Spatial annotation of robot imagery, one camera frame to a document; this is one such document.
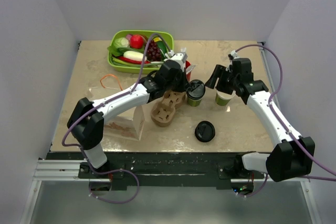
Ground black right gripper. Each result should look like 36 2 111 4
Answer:
205 65 239 95

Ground green paper cup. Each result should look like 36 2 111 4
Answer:
215 91 236 106
186 79 206 107

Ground black coffee lid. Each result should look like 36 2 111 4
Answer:
186 79 206 100

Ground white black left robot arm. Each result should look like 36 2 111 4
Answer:
62 59 188 178

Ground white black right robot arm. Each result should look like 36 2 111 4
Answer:
205 58 315 182

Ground red ribbed cup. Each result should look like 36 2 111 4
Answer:
185 61 192 82

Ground dark grape bunch toy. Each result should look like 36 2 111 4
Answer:
146 40 162 62

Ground green cucumber toy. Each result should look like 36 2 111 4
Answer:
153 37 167 57

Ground cardboard cup carrier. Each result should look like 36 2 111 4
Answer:
150 90 186 127

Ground green plastic bin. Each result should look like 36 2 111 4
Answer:
108 30 174 74

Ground red chili toy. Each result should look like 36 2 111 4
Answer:
117 56 142 65

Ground white radish toy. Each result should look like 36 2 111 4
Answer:
123 50 143 61

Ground red apple toy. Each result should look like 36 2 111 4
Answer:
130 34 144 49

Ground black lid stack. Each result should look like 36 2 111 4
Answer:
194 121 215 143

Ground green cabbage toy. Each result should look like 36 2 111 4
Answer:
112 37 130 49

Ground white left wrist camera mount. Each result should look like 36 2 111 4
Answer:
170 52 187 70

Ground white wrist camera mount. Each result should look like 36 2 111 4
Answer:
170 52 187 70
228 50 239 62

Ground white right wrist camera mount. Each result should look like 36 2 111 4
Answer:
228 50 239 62

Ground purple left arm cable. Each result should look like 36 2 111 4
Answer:
61 33 175 147

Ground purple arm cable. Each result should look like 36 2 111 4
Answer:
61 33 175 147
233 45 336 183

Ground paper bag orange handles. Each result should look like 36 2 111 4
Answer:
88 74 145 141

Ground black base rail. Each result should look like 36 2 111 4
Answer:
46 152 264 191

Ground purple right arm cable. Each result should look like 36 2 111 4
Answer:
233 45 336 183

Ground aluminium frame rail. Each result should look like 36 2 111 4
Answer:
33 159 82 182

